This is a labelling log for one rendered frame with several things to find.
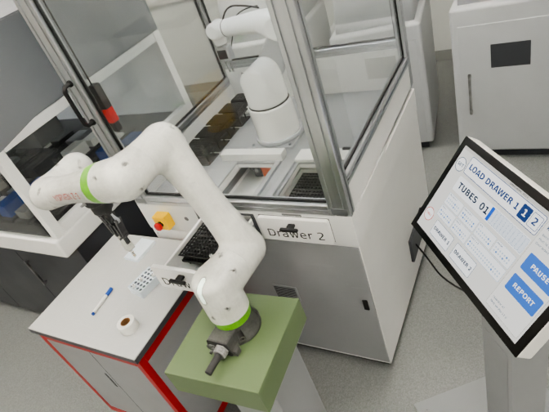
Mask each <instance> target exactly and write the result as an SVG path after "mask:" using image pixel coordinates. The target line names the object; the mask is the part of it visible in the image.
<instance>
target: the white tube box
mask: <svg viewBox="0 0 549 412"><path fill-rule="evenodd" d="M152 273H153V271H152V270H151V268H150V266H148V267H147V268H146V269H145V270H144V271H143V272H142V273H141V274H140V275H139V276H138V277H137V278H136V279H135V280H134V281H133V282H132V283H131V284H129V285H128V288H129V290H130V291H131V292H132V293H133V294H135V295H136V296H138V297H140V298H143V299H144V298H145V297H146V296H147V295H148V294H149V293H150V292H151V291H152V290H153V289H154V288H155V287H156V286H157V285H158V284H159V283H160V282H159V281H158V279H157V277H156V276H155V277H154V278H153V277H152V275H151V274H152ZM140 277H141V278H142V279H143V281H141V282H140V280H139V278H140ZM133 284H135V285H136V288H133V287H132V285H133Z"/></svg>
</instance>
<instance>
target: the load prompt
mask: <svg viewBox="0 0 549 412"><path fill-rule="evenodd" d="M463 173H464V174H466V175H467V176H468V177H469V178H470V179H471V180H472V181H473V182H474V183H475V184H476V185H477V186H478V187H479V188H480V189H482V190H483V191H484V192H485V193H486V194H487V195H488V196H490V197H491V198H492V199H493V200H494V201H495V202H496V203H497V204H499V205H500V206H501V207H502V208H503V209H504V210H505V211H507V212H508V213H509V214H510V215H511V216H512V217H513V218H515V219H516V220H517V221H518V222H519V224H521V225H522V226H523V227H524V228H525V229H526V230H527V231H528V232H529V233H531V234H532V235H533V236H535V235H536V234H537V233H538V231H539V230H540V229H541V228H542V226H543V225H544V224H545V222H546V221H547V219H548V218H549V217H547V216H546V215H545V214H544V213H542V212H541V211H540V210H539V209H537V208H536V207H535V206H533V205H532V204H531V203H530V202H529V201H528V200H527V199H525V198H524V197H523V196H522V195H520V194H519V193H518V192H517V191H515V190H514V189H513V188H512V187H510V186H509V185H508V184H506V183H505V182H504V180H502V179H501V178H500V177H498V176H497V175H496V174H495V173H494V172H492V171H491V170H490V169H488V168H487V167H486V166H485V165H483V164H482V163H481V162H480V161H479V160H478V159H477V158H475V157H474V156H473V157H472V159H471V161H470V162H469V164H468V165H467V166H466V168H465V170H464V171H463Z"/></svg>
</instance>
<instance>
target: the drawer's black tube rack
mask: <svg viewBox="0 0 549 412"><path fill-rule="evenodd" d="M201 227H202V228H201ZM204 227H205V228H204ZM197 233H198V234H197ZM200 233H201V234H200ZM191 240H192V241H191ZM186 247H187V248H186ZM218 248H219V245H218V243H217V241H216V240H215V238H214V237H213V235H212V233H211V232H210V230H209V229H208V228H207V227H206V225H205V224H204V223H202V225H201V226H200V227H199V228H198V229H197V231H196V232H195V233H194V235H193V236H192V238H191V239H190V241H189V242H188V243H187V244H186V246H185V247H184V248H183V249H182V250H181V251H182V252H188V253H198V255H199V254H200V253H201V254H208V255H209V254H212V255H213V254H214V253H215V252H216V251H217V250H218ZM184 250H185V251H184ZM187 250H188V251H187ZM182 261H183V262H189V263H190V264H191V263H196V264H202V265H203V264H204V263H205V262H206V261H207V259H201V258H195V257H183V259H182Z"/></svg>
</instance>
